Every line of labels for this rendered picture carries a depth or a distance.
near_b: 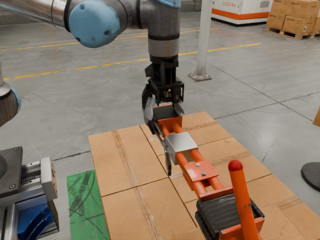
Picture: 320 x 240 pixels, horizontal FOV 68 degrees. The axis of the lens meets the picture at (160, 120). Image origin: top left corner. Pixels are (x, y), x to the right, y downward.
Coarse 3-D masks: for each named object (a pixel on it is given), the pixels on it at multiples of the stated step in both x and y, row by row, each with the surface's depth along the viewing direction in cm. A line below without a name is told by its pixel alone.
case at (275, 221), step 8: (264, 208) 60; (272, 208) 60; (272, 216) 58; (280, 216) 58; (264, 224) 56; (272, 224) 56; (280, 224) 56; (288, 224) 56; (184, 232) 54; (192, 232) 54; (200, 232) 54; (264, 232) 54; (272, 232) 54; (280, 232) 54; (288, 232) 54; (296, 232) 54
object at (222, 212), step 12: (216, 192) 44; (228, 192) 46; (204, 204) 43; (216, 204) 43; (228, 204) 43; (252, 204) 43; (204, 216) 41; (216, 216) 41; (228, 216) 41; (264, 216) 41; (204, 228) 42; (216, 228) 39; (228, 228) 38; (240, 228) 38
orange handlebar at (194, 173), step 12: (168, 132) 64; (180, 132) 64; (180, 156) 56; (192, 156) 57; (192, 168) 52; (204, 168) 52; (192, 180) 49; (204, 180) 52; (216, 180) 49; (204, 192) 47
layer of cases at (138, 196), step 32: (128, 128) 183; (192, 128) 183; (96, 160) 152; (128, 160) 152; (160, 160) 152; (224, 160) 152; (256, 160) 152; (128, 192) 130; (160, 192) 130; (192, 192) 130; (256, 192) 130; (288, 192) 130; (128, 224) 114; (160, 224) 114; (192, 224) 114
